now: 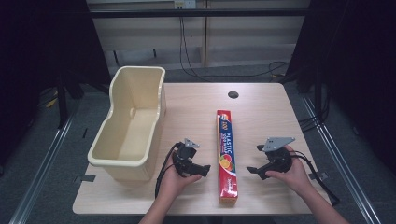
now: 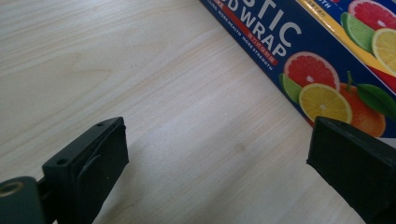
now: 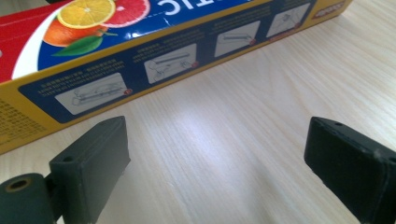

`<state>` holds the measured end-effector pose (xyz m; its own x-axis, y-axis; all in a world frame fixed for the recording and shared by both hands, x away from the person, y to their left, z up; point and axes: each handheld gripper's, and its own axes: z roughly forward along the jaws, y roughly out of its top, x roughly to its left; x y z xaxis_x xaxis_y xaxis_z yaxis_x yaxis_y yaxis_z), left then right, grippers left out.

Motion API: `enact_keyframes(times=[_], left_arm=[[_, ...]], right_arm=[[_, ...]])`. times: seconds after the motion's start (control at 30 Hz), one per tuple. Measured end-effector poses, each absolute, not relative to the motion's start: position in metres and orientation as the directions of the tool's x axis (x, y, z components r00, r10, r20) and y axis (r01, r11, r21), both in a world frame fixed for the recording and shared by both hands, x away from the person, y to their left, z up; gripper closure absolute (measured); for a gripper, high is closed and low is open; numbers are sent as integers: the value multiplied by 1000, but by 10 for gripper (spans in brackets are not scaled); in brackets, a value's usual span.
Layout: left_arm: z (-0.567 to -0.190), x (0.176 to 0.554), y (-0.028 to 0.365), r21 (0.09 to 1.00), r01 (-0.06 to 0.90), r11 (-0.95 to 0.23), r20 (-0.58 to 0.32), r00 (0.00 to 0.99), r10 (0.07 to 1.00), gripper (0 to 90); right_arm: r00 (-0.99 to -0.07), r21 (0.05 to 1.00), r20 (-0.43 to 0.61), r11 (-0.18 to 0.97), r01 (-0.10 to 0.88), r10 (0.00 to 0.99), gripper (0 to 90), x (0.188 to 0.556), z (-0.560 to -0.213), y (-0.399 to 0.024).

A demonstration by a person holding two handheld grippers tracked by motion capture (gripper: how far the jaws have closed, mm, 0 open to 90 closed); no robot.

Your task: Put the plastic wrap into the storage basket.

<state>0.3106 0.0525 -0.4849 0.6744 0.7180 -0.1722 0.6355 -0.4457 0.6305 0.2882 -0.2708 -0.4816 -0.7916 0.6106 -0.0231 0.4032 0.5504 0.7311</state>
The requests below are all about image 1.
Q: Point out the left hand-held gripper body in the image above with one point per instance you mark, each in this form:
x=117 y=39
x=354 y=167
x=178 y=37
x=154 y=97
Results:
x=183 y=155

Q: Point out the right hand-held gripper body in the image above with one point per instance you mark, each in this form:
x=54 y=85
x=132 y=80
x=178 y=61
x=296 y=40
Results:
x=278 y=155

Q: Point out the long red plastic wrap box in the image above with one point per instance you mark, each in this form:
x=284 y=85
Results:
x=226 y=146

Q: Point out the cream plastic bin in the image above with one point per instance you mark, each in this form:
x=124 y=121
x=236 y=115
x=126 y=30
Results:
x=137 y=124

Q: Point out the person's right hand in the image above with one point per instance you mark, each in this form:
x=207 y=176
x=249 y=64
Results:
x=292 y=177

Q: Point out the person's left hand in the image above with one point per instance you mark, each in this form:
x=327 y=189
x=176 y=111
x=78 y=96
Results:
x=174 y=183

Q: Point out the grey tape piece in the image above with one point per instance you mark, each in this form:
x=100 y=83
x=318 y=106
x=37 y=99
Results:
x=85 y=178
x=319 y=175

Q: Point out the black curtain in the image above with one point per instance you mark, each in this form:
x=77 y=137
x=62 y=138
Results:
x=37 y=56
x=358 y=68

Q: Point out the black metal stand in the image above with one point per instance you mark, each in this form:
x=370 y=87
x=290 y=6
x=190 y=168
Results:
x=62 y=102

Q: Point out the black horizontal metal bar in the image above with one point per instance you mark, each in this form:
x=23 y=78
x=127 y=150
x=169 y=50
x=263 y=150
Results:
x=199 y=12

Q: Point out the metal floor rail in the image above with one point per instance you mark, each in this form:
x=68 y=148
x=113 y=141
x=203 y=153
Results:
x=40 y=174
x=342 y=161

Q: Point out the white wall socket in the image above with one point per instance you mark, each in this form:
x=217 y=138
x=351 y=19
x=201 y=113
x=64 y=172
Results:
x=185 y=3

